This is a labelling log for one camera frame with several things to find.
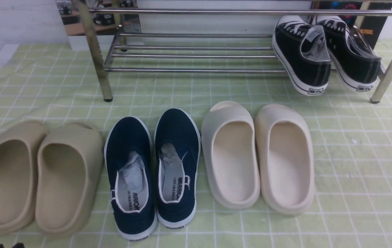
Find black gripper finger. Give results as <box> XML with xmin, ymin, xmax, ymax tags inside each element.
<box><xmin>12</xmin><ymin>243</ymin><xmax>25</xmax><ymax>248</ymax></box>

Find navy left slip-on shoe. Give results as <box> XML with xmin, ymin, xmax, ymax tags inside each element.
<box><xmin>104</xmin><ymin>116</ymin><xmax>158</xmax><ymax>241</ymax></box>

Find photo poster board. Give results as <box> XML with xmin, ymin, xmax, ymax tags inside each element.
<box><xmin>55</xmin><ymin>0</ymin><xmax>141</xmax><ymax>37</ymax></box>

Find tan right foam slide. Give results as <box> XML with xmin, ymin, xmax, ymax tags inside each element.
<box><xmin>35</xmin><ymin>121</ymin><xmax>104</xmax><ymax>236</ymax></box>

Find green checkered tablecloth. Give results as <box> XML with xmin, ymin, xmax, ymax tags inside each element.
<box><xmin>0</xmin><ymin>44</ymin><xmax>392</xmax><ymax>248</ymax></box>

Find black canvas sneaker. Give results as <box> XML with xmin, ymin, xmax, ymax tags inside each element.
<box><xmin>313</xmin><ymin>15</ymin><xmax>381</xmax><ymax>92</ymax></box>
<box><xmin>272</xmin><ymin>15</ymin><xmax>331</xmax><ymax>96</ymax></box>

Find tan foam slide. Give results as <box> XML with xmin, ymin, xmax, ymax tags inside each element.
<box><xmin>0</xmin><ymin>120</ymin><xmax>49</xmax><ymax>234</ymax></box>
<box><xmin>35</xmin><ymin>121</ymin><xmax>104</xmax><ymax>236</ymax></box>

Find cream right foam slide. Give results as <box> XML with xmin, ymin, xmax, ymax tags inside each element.
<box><xmin>254</xmin><ymin>105</ymin><xmax>315</xmax><ymax>215</ymax></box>

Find navy slip-on shoe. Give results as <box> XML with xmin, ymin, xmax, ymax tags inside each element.
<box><xmin>154</xmin><ymin>108</ymin><xmax>201</xmax><ymax>229</ymax></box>
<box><xmin>104</xmin><ymin>116</ymin><xmax>158</xmax><ymax>241</ymax></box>

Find cream left foam slide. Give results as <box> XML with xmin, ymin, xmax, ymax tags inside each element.
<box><xmin>201</xmin><ymin>101</ymin><xmax>260</xmax><ymax>210</ymax></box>

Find metal shoe rack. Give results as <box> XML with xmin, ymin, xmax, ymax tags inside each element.
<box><xmin>79</xmin><ymin>0</ymin><xmax>392</xmax><ymax>104</ymax></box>

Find tan left foam slide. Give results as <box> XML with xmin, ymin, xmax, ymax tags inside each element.
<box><xmin>0</xmin><ymin>120</ymin><xmax>49</xmax><ymax>234</ymax></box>

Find dark printed poster board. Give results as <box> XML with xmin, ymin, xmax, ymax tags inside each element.
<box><xmin>307</xmin><ymin>0</ymin><xmax>388</xmax><ymax>51</ymax></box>

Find navy right slip-on shoe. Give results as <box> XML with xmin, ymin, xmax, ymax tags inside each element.
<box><xmin>154</xmin><ymin>108</ymin><xmax>201</xmax><ymax>229</ymax></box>

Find cream foam slide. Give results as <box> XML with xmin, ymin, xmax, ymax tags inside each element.
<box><xmin>254</xmin><ymin>105</ymin><xmax>315</xmax><ymax>215</ymax></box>
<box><xmin>201</xmin><ymin>101</ymin><xmax>260</xmax><ymax>210</ymax></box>

